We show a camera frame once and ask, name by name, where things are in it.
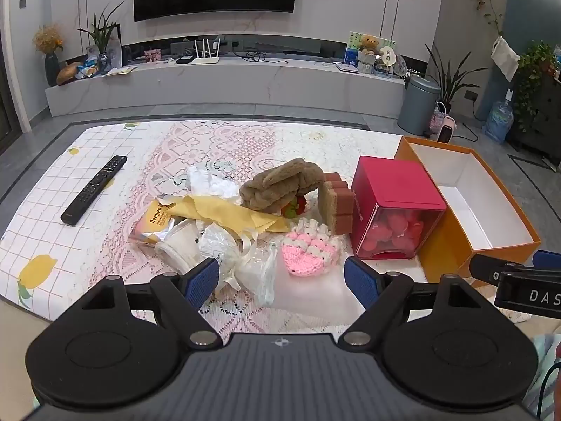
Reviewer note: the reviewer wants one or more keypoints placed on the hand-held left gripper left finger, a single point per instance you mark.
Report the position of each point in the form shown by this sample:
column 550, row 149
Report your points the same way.
column 205, row 280

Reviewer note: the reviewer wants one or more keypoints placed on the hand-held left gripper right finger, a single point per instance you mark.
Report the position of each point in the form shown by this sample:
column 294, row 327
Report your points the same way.
column 360, row 280

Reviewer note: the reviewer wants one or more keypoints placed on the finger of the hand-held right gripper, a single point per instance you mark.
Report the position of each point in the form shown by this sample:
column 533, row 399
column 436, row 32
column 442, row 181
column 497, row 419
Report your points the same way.
column 484, row 267
column 550, row 258

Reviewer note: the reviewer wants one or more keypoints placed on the orange cardboard box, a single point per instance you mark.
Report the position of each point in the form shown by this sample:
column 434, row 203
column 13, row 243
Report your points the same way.
column 495, row 245

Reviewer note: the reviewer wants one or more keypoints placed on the white ribbon plastic bag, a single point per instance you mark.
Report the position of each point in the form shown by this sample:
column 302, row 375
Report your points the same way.
column 245, row 272

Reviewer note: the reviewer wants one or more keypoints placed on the cream towel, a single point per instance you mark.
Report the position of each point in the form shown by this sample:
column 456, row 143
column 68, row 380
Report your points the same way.
column 179, row 245

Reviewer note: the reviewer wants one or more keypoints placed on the yellow cloth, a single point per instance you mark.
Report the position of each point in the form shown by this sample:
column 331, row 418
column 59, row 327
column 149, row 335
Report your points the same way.
column 232, row 215

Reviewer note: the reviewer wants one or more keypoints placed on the crinkled white plastic bag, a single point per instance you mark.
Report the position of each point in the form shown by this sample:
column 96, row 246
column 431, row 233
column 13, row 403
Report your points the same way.
column 208, row 180

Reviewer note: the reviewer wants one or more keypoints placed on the brown plush cloth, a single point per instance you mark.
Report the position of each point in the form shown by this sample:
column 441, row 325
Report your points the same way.
column 280, row 184

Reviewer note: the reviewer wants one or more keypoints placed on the red green soft toy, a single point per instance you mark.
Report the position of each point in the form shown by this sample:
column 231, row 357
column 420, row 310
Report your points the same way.
column 294, row 207

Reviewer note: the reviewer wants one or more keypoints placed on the pink crochet piece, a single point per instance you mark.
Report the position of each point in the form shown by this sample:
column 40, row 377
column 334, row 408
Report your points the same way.
column 307, row 254

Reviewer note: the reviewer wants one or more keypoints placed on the teal striped clothing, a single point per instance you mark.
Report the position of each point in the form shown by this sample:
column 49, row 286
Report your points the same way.
column 543, row 351

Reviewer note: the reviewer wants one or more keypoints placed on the yellow snack packet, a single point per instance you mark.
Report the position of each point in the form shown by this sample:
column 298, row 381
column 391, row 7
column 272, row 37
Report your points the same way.
column 151, row 223

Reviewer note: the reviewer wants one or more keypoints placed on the red plastic box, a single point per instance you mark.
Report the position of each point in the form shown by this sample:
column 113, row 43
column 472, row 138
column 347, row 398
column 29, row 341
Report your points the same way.
column 394, row 188

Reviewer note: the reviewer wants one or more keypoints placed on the pink heater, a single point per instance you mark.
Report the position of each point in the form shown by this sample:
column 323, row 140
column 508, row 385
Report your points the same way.
column 447, row 130

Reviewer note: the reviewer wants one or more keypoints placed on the black remote control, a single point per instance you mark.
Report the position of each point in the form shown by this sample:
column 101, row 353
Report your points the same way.
column 94, row 188

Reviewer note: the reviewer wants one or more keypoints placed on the dark cabinet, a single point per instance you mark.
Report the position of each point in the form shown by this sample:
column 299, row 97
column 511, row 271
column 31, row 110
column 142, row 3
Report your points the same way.
column 545, row 114

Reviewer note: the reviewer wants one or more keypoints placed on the blue water bottle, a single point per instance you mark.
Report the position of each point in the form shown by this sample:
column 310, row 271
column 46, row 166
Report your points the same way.
column 497, row 123

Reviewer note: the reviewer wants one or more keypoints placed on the pink woven basket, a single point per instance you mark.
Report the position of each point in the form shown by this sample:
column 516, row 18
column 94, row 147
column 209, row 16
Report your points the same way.
column 439, row 118

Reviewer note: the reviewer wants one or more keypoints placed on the grey trash can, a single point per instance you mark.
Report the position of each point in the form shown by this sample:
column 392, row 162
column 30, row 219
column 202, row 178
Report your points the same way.
column 416, row 105

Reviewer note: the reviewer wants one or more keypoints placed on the bushy green plant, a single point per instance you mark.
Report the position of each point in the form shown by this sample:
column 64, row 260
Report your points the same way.
column 532, row 74

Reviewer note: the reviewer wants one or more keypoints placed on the long leaf potted plant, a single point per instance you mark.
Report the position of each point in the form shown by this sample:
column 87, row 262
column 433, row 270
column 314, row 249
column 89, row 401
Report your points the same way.
column 451, row 83

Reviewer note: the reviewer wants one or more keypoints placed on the white marble television console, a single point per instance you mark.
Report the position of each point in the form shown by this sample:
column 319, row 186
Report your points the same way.
column 219, row 85

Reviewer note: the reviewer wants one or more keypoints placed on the white hanging cloth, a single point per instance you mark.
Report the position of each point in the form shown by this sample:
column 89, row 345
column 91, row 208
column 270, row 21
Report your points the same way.
column 505, row 59

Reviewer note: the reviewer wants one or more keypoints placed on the white book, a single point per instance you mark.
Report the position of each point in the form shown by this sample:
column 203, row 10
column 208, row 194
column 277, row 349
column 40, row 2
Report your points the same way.
column 346, row 67

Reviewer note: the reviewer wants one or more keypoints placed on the clear glass ornament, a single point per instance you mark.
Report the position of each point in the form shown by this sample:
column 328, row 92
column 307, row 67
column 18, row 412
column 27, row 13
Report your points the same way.
column 404, row 68

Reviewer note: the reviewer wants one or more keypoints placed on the black set-top box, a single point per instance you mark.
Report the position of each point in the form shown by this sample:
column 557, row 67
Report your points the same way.
column 184, row 59

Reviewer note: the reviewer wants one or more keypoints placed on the white router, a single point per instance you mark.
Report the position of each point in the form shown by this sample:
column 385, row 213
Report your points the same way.
column 206, row 58

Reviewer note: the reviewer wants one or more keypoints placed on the white round fan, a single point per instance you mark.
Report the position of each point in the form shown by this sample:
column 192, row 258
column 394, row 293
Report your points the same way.
column 388, row 57

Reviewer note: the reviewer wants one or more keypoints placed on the yellow papers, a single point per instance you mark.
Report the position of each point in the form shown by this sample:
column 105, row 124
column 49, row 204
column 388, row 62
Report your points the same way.
column 119, row 71

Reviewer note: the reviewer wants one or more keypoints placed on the pink photo card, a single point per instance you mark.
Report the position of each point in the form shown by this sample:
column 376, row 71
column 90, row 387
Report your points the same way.
column 153, row 55

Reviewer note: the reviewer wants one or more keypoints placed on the green blue poster card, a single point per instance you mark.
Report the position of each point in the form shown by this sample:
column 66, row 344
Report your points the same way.
column 353, row 48

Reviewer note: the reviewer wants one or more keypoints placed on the teddy bear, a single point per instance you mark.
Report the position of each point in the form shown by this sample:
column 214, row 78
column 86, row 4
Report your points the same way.
column 368, row 48

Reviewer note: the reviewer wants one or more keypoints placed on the blue snack bag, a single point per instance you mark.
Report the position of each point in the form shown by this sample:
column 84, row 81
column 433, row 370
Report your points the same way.
column 90, row 70

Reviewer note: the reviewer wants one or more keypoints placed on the brown round object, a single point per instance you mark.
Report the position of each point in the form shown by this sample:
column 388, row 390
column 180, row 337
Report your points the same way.
column 68, row 74

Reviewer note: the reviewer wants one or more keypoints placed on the dark vase with yellow flowers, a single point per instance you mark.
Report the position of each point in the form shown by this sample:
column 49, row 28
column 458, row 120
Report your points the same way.
column 51, row 70

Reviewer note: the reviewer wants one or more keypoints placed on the green plant in glass vase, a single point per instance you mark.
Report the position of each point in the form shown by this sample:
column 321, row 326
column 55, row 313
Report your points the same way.
column 103, row 35

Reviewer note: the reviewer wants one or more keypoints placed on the wall socket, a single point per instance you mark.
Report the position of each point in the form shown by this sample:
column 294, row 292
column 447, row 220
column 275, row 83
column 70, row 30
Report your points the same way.
column 471, row 95

